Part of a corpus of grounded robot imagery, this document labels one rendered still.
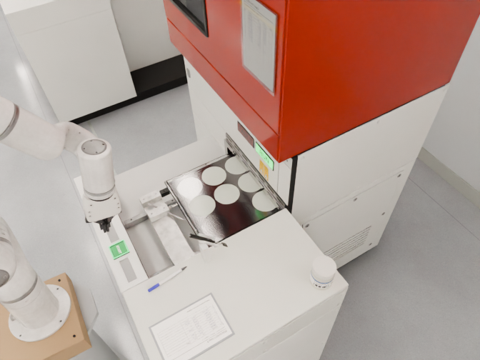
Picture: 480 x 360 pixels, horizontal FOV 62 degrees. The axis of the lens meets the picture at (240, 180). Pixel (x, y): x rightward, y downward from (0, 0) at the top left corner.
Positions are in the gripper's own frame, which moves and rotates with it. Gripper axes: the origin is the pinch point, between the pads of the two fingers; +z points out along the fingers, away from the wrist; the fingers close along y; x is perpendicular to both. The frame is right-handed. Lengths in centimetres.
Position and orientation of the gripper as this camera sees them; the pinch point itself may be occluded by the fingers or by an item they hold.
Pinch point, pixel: (104, 225)
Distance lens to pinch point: 131.3
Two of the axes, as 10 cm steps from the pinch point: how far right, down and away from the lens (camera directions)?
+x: 5.0, 6.6, -5.6
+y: -8.5, 2.7, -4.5
